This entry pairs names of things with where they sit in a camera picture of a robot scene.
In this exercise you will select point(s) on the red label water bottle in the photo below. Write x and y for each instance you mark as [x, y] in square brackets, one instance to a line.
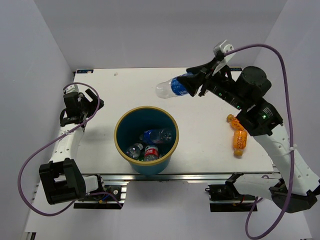
[151, 153]

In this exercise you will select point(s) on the right blue table sticker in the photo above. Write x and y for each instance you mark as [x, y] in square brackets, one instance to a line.
[235, 69]

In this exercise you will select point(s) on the aluminium table frame rail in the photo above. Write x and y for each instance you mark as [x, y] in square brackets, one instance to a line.
[169, 177]

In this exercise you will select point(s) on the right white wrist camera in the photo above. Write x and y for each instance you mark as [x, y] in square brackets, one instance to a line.
[220, 51]

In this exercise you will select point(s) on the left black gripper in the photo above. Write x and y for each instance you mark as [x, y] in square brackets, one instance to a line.
[92, 105]

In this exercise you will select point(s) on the blue table sticker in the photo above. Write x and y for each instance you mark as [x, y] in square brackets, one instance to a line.
[235, 69]
[84, 71]

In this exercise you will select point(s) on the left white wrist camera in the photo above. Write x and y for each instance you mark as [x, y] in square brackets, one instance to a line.
[73, 88]

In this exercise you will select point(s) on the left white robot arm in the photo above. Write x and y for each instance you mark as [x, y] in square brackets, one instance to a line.
[61, 178]

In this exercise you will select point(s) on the blue label bottle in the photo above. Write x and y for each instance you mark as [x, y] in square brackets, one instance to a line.
[157, 136]
[171, 88]

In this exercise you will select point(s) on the small pepsi label bottle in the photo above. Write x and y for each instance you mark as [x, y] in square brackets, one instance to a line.
[134, 151]

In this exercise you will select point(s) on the orange plastic bottle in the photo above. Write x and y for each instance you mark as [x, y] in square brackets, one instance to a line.
[240, 136]

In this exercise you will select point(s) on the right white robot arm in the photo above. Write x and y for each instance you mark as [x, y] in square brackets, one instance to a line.
[299, 186]

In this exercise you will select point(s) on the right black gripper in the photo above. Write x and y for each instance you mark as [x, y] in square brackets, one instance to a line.
[192, 82]

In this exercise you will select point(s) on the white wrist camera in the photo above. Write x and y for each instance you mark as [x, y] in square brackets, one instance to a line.
[220, 51]
[73, 88]

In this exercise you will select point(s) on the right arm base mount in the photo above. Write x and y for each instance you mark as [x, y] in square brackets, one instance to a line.
[223, 200]

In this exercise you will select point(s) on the green plastic bottle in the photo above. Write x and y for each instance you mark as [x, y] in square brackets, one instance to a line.
[141, 158]

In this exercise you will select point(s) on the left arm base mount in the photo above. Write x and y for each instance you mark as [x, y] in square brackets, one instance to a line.
[113, 197]

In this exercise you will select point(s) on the left blue table sticker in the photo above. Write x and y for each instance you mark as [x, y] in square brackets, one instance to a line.
[84, 71]

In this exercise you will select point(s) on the teal bin with yellow rim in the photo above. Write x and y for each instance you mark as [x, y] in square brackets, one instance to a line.
[133, 124]

